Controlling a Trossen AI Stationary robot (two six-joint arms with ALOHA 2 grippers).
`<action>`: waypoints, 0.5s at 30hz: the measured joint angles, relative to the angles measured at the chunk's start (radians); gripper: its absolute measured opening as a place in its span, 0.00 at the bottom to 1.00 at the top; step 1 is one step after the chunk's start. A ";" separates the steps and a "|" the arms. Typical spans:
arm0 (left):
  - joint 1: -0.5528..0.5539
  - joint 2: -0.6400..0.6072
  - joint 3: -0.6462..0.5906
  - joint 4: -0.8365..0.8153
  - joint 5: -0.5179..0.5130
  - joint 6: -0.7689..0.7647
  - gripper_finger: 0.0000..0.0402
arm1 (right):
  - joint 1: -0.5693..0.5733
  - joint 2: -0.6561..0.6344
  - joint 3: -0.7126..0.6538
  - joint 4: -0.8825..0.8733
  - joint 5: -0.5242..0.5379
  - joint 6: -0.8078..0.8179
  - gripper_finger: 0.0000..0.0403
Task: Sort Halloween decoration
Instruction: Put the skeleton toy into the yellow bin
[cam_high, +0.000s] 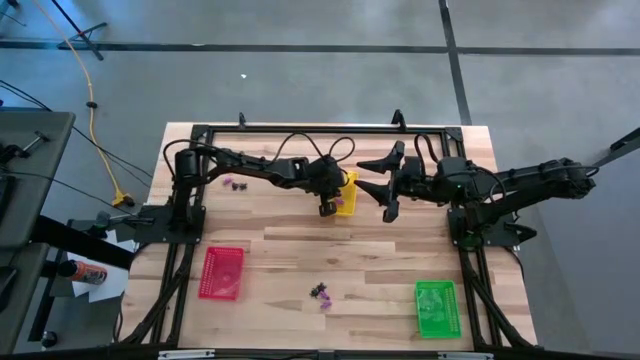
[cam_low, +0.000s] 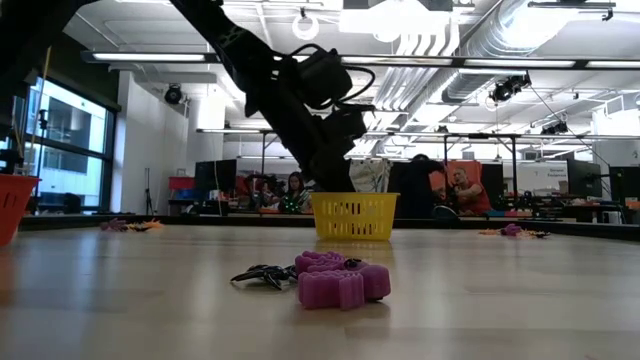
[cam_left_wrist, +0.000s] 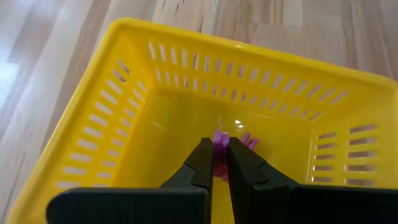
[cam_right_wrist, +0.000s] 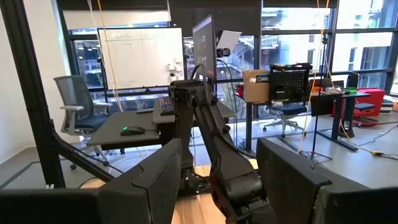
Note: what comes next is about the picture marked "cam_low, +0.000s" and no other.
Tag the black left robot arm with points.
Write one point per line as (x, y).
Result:
(240, 55)

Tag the black ceiling spotlight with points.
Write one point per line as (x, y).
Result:
(555, 128)
(507, 90)
(173, 95)

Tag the red plastic basket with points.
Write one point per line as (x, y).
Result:
(15, 210)

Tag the black chair back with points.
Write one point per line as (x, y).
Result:
(445, 214)

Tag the long light bar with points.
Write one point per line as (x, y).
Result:
(150, 57)

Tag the red bin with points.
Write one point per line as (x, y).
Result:
(181, 183)

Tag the white ceiling pipe bundle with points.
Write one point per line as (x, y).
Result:
(415, 75)

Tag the black background rig frame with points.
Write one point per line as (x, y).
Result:
(514, 165)
(263, 150)

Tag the black plastic spider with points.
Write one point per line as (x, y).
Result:
(139, 229)
(537, 233)
(270, 272)
(352, 262)

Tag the person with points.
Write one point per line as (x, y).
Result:
(472, 197)
(296, 192)
(417, 190)

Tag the silver air duct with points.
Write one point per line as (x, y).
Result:
(505, 40)

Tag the large window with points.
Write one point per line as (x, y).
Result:
(75, 125)

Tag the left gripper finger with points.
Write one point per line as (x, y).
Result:
(335, 175)

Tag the black desk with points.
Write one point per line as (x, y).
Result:
(590, 210)

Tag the orange curtain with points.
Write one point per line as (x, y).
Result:
(460, 165)

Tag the white patterned cloth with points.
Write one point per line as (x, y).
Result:
(372, 175)

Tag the purple foam decoration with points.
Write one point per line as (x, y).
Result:
(512, 230)
(114, 225)
(317, 261)
(376, 282)
(325, 290)

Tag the yellow plastic basket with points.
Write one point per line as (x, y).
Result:
(355, 217)

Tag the black aluminium rig frame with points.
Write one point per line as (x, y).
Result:
(250, 220)

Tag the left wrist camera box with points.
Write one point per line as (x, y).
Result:
(325, 80)

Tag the white sign board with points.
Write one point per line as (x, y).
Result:
(542, 175)

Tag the black monitor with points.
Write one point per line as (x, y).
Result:
(585, 177)
(625, 182)
(215, 175)

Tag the black tripod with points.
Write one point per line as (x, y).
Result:
(148, 200)

